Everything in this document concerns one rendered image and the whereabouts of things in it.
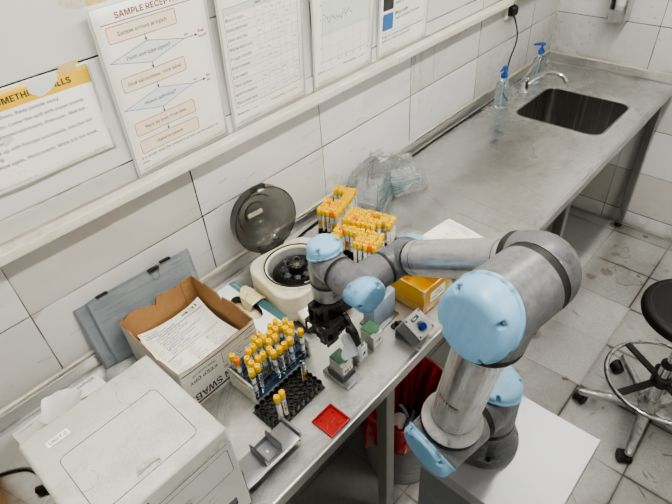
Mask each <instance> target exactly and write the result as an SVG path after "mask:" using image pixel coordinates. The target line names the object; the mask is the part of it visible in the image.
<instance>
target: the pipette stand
mask: <svg viewBox="0 0 672 504"><path fill-rule="evenodd" d="M385 289H386V294H385V297H384V300H383V301H382V303H381V304H379V305H378V307H377V309H375V310H374V311H372V312H370V313H363V319H362V320H361V321H360V324H361V325H364V324H365V323H366V322H367V321H369V320H371V321H372V322H374V323H376V324H377V325H379V326H380V329H381V330H382V331H383V330H384V329H385V328H386V327H387V326H388V325H389V324H390V323H391V322H392V321H393V320H394V319H395V318H396V317H397V316H398V315H399V312H397V311H395V288H393V287H391V286H388V287H387V288H385Z"/></svg>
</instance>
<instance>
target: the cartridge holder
mask: <svg viewBox="0 0 672 504"><path fill-rule="evenodd" d="M323 373H325V374H326V375H327V376H329V377H330V378H331V379H333V380H334V381H335V382H337V383H338V384H339V385H341V386H342V387H343V388H345V389H346V390H347V391H348V390H349V389H350V388H351V387H352V386H354V385H355V384H356V383H357V382H358V381H359V380H360V379H361V375H360V374H359V373H357V372H356V368H355V366H353V368H352V369H351V370H350V371H349V372H348V373H347V374H345V375H344V376H343V377H342V376H341V375H339V374H338V373H337V372H335V371H334V370H333V369H331V368H330V364H329V365H328V366H327V367H326V368H324V369H323Z"/></svg>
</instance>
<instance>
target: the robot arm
mask: <svg viewBox="0 0 672 504"><path fill-rule="evenodd" d="M306 249H307V256H306V259H307V261H308V269H309V276H310V286H311V293H312V297H313V300H312V301H311V302H309V303H308V304H307V305H308V312H309V316H307V317H306V318H305V325H306V331H307V333H306V335H307V334H309V333H310V332H313V333H315V334H316V335H317V337H318V338H319V339H320V342H321V343H323V344H324V345H327V348H329V347H330V346H331V345H332V344H334V343H335V342H336V341H337V340H338V339H339V335H340V334H341V333H342V331H343V330H344V329H345V332H346V333H344V334H343V335H342V336H341V341H342V343H343V346H344V347H343V350H342V353H341V358H342V359H343V360H344V361H346V360H348V359H350V358H352V357H354V356H356V358H357V360H358V362H359V363H361V362H362V348H361V340H360V337H359V333H358V331H357V329H356V327H355V326H354V324H353V323H352V321H351V319H350V317H349V315H348V313H347V312H346V311H344V310H347V309H351V308H354V309H356V310H357V311H358V312H360V313H370V312H372V311H374V310H375V309H377V307H378V305H379V304H381V303H382V301H383V300H384V297H385V294H386V289H385V288H387V287H388V286H390V285H391V284H393V283H395V282H396V281H398V280H399V279H401V278H402V277H404V276H417V277H431V278H446V279H457V280H456V281H455V282H454V283H453V284H452V285H451V286H450V287H449V288H448V289H447V290H446V291H445V292H444V293H443V295H442V296H441V299H440V301H439V305H438V321H439V323H440V324H441V325H442V326H443V327H442V328H441V331H442V333H443V335H444V337H445V339H446V341H447V342H448V344H449V345H450V346H451V349H450V352H449V355H448V358H447V361H446V364H445V367H444V370H443V373H442V376H441V379H440V382H439V385H438V388H437V391H436V392H434V393H432V394H431V395H430V396H429V397H428V398H427V399H426V401H425V402H424V404H423V406H422V410H421V413H420V415H419V416H418V417H417V418H416V419H415V420H414V421H412V422H409V425H408V426H407V427H406V428H405V429H404V436H405V439H406V441H407V443H408V445H409V447H410V448H411V450H412V451H413V453H414V454H415V455H416V457H417V458H418V459H419V460H420V461H421V462H422V464H423V465H424V466H425V467H426V468H427V469H429V470H430V471H431V472H432V473H434V474H435V475H437V476H439V477H446V476H448V475H449V474H450V473H452V472H455V471H456V468H457V467H458V466H460V465H461V464H462V463H463V462H464V461H465V462H467V463H468V464H470V465H472V466H475V467H478V468H482V469H496V468H500V467H503V466H505V465H506V464H508V463H509V462H510V461H511V460H512V459H513V458H514V456H515V455H516V452H517V449H518V445H519V433H518V430H517V427H516V425H515V422H516V418H517V414H518V410H519V406H520V402H521V401H522V399H523V382H522V379H521V377H520V375H519V374H518V373H517V372H516V370H515V369H513V368H512V367H511V366H512V365H514V364H515V363H516V362H518V361H519V360H520V359H521V357H522V356H523V354H524V353H525V351H526V349H527V347H528V345H529V343H530V341H531V339H532V337H533V336H534V334H535V333H536V332H537V331H538V330H539V329H540V328H541V327H542V326H543V325H544V324H545V323H546V322H548V321H549V320H550V319H551V318H552V317H554V316H555V315H556V314H557V313H559V312H560V311H561V310H562V309H563V308H565V307H566V306H567V305H568V304H569V303H570V302H571V301H572V300H573V299H574V297H575V296H576V294H577V293H578V291H579V288H580V286H581V281H582V266H581V262H580V259H579V257H578V255H577V253H576V251H575V250H574V248H573V247H572V246H571V245H570V244H569V243H568V242H567V241H566V240H565V239H563V238H562V237H560V236H558V235H556V234H554V233H551V232H548V231H542V230H514V231H509V232H507V233H505V234H504V235H503V236H502V237H490V238H457V239H424V238H423V237H421V236H418V235H417V234H416V233H408V234H406V235H404V236H401V237H399V238H397V239H396V240H395V241H394V242H392V243H390V244H389V245H387V246H385V247H383V248H382V249H380V250H378V251H377V252H375V253H373V254H372V255H370V256H368V257H367V258H365V259H363V260H361V261H360V262H358V263H355V262H354V261H353V260H351V259H350V258H348V257H347V256H346V255H344V254H343V252H342V250H343V247H342V246H341V241H340V239H339V238H338V237H337V236H335V235H333V234H329V233H323V234H318V235H316V236H314V237H312V238H311V239H310V240H309V241H308V243H307V246H306ZM307 322H309V323H310V324H312V326H311V327H310V328H309V329H308V325H307Z"/></svg>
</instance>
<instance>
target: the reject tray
mask: <svg viewBox="0 0 672 504"><path fill-rule="evenodd" d="M350 420H351V419H350V417H348V416H347V415H346V414H344V413H343V412H342V411H340V410H339V409H338V408H336V407H335V406H334V405H332V404H331V403H330V404H329V405H328V406H327V407H326V408H325V409H324V410H323V411H322V412H321V413H319V414H318V415H317V416H316V417H315V418H314V419H313V420H312V423H313V424H314V425H315V426H317V427H318V428H319V429H320V430H322V431H323V432H324V433H325V434H327V435H328V436H329V437H330V438H333V437H334V436H335V435H336V434H337V433H338V432H339V431H340V430H341V429H342V428H343V427H344V426H345V425H346V424H347V423H348V422H349V421H350Z"/></svg>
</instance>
